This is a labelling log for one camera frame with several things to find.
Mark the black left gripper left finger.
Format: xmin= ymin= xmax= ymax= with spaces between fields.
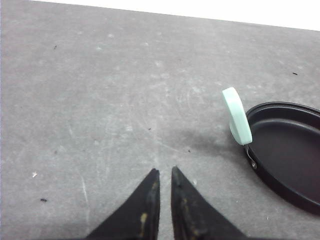
xmin=86 ymin=168 xmax=160 ymax=240

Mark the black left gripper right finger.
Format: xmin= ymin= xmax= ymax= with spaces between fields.
xmin=171 ymin=166 xmax=247 ymax=240

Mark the black frying pan mint handle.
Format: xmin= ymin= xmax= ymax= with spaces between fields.
xmin=222 ymin=87 xmax=320 ymax=215

